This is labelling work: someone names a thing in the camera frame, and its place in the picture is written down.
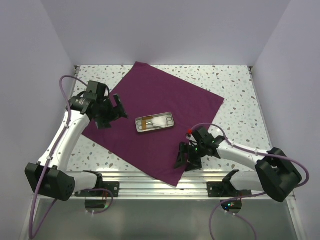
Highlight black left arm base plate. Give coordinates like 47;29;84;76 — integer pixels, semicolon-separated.
74;181;120;198

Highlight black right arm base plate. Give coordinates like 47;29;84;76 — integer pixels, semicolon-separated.
206;181;252;198

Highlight white gauze pad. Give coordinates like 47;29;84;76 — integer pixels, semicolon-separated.
152;116;167;128

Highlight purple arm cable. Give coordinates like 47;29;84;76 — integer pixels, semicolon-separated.
189;122;310;240
28;75;115;240

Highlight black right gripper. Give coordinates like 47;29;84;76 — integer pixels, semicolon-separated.
174;141;207;172

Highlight purple cloth mat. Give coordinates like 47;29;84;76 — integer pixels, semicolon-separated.
83;62;224;186

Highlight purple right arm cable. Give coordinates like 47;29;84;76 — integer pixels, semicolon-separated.
189;122;310;240

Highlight aluminium frame rail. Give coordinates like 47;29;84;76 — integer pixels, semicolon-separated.
31;171;297;201

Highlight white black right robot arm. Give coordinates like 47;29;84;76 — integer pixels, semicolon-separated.
174;123;303;202

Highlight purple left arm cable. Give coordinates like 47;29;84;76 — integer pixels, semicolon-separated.
28;75;115;240

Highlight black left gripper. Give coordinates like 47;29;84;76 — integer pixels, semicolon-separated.
93;93;128;129

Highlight steel instrument tray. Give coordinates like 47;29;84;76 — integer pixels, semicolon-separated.
134;112;175;133

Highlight steel surgical scissors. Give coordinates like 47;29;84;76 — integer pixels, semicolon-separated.
151;116;172;127

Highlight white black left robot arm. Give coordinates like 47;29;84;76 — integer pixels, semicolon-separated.
25;81;128;201

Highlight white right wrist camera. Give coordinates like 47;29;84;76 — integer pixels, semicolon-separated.
186;129;197;145

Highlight tan adhesive bandage strip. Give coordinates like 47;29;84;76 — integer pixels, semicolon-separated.
137;120;148;131
141;115;153;121

